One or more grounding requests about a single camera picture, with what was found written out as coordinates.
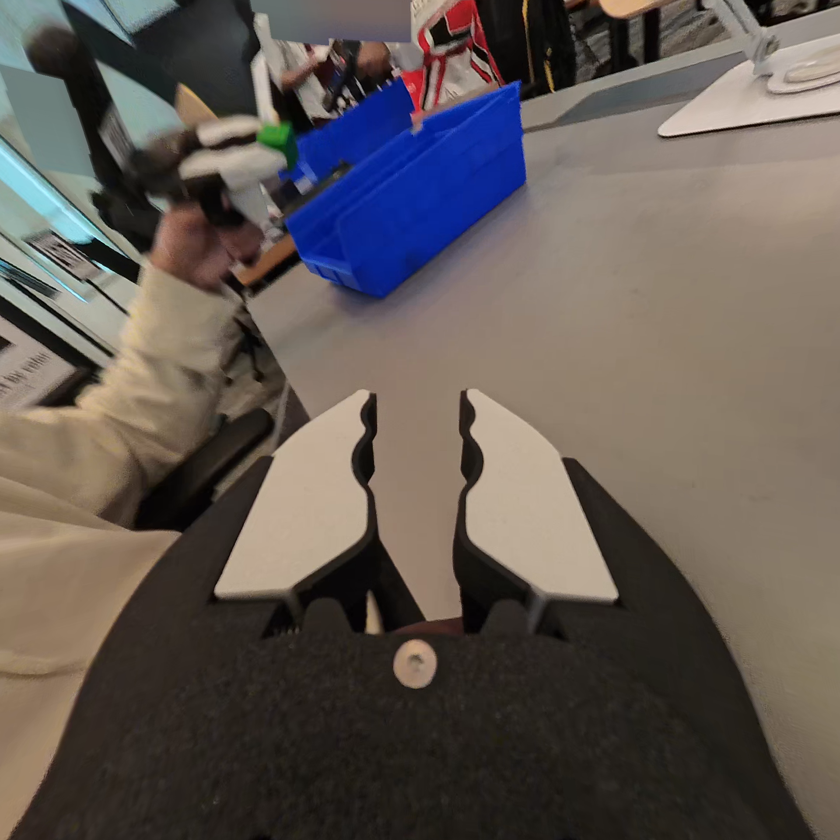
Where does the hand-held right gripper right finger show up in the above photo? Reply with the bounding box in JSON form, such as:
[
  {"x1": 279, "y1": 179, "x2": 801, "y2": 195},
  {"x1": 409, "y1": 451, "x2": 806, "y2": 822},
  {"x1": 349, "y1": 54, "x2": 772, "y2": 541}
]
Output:
[{"x1": 451, "y1": 387, "x2": 621, "y2": 634}]

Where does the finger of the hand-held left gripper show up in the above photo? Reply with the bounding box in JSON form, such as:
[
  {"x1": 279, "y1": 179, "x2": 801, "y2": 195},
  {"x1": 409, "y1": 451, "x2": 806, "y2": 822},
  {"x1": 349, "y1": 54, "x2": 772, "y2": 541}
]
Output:
[
  {"x1": 196, "y1": 116, "x2": 265, "y2": 148},
  {"x1": 178, "y1": 141, "x2": 291, "y2": 182}
]

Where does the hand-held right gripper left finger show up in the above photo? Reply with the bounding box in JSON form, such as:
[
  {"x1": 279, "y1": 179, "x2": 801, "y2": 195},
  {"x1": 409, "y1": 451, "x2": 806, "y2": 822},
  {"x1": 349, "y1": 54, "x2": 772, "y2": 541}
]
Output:
[{"x1": 213, "y1": 389, "x2": 383, "y2": 634}]

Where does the green wooden cube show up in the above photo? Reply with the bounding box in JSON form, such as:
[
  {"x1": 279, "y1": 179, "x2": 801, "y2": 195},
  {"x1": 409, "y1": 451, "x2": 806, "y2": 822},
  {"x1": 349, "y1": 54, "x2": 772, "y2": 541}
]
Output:
[{"x1": 256, "y1": 121, "x2": 299, "y2": 168}]

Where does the blue plastic bin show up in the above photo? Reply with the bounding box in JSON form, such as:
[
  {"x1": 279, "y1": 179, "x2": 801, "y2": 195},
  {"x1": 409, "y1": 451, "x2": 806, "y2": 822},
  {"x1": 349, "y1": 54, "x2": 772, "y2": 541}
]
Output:
[
  {"x1": 279, "y1": 82, "x2": 416, "y2": 185},
  {"x1": 285, "y1": 80, "x2": 528, "y2": 299}
]

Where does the person's left forearm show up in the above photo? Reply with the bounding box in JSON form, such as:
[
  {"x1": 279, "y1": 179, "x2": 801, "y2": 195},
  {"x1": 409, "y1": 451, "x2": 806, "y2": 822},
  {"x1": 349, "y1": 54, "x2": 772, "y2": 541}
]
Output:
[{"x1": 0, "y1": 262, "x2": 249, "y2": 529}]

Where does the black white printed marker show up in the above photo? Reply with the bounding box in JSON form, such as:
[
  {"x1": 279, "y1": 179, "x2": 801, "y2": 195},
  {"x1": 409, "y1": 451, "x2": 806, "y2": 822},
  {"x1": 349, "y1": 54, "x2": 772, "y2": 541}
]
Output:
[{"x1": 26, "y1": 230, "x2": 99, "y2": 280}]

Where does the white printed sign board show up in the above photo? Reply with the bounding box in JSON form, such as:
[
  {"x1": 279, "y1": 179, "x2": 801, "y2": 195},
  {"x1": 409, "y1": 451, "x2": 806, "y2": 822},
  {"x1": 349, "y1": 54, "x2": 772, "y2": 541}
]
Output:
[{"x1": 0, "y1": 315, "x2": 80, "y2": 411}]

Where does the person's cream sweatshirt torso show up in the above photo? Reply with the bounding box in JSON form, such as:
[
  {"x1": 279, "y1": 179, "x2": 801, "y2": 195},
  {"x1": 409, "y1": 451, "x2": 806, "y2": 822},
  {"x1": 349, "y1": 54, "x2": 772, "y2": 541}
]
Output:
[{"x1": 0, "y1": 476, "x2": 185, "y2": 821}]

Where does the black jacket with yellow trim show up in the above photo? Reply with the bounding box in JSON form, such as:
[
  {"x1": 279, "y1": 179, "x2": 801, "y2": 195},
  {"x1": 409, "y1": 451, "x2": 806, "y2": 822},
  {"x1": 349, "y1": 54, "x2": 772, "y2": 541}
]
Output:
[{"x1": 476, "y1": 0, "x2": 578, "y2": 93}]

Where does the white metal stand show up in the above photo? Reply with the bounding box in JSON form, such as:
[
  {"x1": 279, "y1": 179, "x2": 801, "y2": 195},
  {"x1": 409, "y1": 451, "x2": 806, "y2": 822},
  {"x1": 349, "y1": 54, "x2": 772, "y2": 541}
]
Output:
[{"x1": 658, "y1": 0, "x2": 840, "y2": 139}]

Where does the white metal bracket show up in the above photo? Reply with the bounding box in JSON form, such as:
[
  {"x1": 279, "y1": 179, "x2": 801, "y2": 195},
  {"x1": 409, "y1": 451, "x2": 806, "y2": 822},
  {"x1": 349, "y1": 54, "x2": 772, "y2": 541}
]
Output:
[{"x1": 252, "y1": 13, "x2": 281, "y2": 126}]

